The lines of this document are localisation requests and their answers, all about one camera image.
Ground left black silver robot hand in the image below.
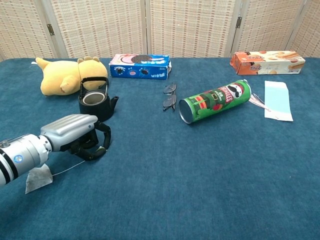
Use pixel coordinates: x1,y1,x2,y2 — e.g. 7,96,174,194
39,113,112,162

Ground tea bag with green tag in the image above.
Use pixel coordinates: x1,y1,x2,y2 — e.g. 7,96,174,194
24,146,106,195

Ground black cast iron teapot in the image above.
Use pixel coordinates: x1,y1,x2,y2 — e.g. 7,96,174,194
78,76,120,123

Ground yellow plush toy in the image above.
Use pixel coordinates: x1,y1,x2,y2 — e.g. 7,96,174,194
31,55,109,97

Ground blue Oreo cookie box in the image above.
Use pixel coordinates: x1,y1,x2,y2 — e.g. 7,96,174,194
108,53,173,81

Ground thin-framed eyeglasses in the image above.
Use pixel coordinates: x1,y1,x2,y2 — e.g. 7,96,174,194
162,83,178,112

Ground woven folding screen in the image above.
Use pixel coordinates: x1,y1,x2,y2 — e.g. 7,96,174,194
0,0,320,62

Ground blue table cover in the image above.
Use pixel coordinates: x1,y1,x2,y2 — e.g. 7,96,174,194
0,56,320,240

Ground green Pringles can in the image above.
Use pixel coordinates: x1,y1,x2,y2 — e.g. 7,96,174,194
178,79,252,125

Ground orange biscuit box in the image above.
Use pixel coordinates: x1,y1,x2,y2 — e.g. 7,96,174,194
229,50,306,76

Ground light blue face mask packet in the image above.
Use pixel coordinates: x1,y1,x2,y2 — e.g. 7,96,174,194
248,80,294,123

